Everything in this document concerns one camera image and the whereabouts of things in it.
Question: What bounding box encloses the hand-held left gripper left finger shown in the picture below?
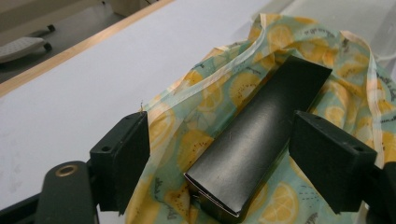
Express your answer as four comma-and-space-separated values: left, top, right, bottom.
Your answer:
89, 111, 151, 217

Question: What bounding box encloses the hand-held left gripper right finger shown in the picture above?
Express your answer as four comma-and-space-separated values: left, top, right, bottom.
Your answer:
288, 109, 378, 216

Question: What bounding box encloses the black cardboard box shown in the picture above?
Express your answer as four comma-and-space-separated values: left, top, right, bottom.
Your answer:
183, 54, 333, 224

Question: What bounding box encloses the orange slice print cloth bag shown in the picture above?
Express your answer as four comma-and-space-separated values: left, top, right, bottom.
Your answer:
124, 12, 396, 224

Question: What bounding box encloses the wooden table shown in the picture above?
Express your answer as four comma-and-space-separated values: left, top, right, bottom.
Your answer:
0, 0, 176, 98

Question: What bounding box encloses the grey chair base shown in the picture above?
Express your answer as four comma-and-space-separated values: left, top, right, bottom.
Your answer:
0, 23, 57, 65

